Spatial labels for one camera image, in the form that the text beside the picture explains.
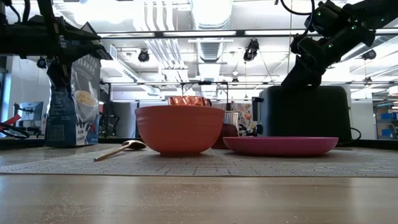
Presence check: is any blue Frosted Flakes cereal box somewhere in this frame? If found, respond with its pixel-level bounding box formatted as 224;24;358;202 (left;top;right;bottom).
44;54;103;148

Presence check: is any shiny red foil bag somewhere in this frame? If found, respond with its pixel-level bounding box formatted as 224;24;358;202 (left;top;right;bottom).
168;95;213;108

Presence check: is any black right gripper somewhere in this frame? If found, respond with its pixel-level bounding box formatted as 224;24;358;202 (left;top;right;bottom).
281;36;340;91

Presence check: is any orange bowl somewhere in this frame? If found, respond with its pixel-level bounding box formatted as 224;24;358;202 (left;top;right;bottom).
134;105;226;157

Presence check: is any person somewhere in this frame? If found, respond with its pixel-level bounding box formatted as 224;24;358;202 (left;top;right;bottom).
231;101;257;137

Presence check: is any black overhead frame bar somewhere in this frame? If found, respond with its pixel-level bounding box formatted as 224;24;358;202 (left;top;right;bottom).
96;29;398;40

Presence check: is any black table edge rail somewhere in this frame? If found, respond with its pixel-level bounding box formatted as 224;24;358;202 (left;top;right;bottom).
0;136;398;149

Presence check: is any black overhead camera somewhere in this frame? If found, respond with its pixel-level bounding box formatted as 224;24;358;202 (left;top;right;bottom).
243;38;261;63

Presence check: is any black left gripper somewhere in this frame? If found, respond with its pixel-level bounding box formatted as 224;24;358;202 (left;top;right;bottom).
0;15;113;88

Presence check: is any wooden spoon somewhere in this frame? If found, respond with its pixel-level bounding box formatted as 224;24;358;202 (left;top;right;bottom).
93;139;147;163

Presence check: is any grey woven placemat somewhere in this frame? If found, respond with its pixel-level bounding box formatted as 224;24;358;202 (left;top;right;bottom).
0;142;398;178

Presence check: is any storage shelf with blue bins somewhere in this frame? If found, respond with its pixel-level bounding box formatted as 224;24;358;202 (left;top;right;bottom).
374;101;398;141

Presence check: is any black background stand frame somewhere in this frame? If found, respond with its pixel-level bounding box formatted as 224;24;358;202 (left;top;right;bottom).
179;80;230;110

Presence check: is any silver ventilation duct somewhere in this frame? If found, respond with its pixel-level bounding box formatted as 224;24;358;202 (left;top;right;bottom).
189;0;234;63

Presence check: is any black toaster power cable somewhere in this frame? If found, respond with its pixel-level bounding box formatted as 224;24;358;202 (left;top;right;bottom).
338;127;363;146

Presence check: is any pink plate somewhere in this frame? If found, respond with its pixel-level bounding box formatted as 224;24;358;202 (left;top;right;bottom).
222;136;340;157

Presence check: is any black toaster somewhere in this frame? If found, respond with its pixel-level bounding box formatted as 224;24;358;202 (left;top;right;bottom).
252;84;354;143

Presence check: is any red apple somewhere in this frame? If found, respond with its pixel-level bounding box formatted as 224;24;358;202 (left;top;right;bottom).
211;123;240;151

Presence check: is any computer monitor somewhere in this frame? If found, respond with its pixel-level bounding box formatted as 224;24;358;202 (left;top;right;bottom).
19;101;45;123

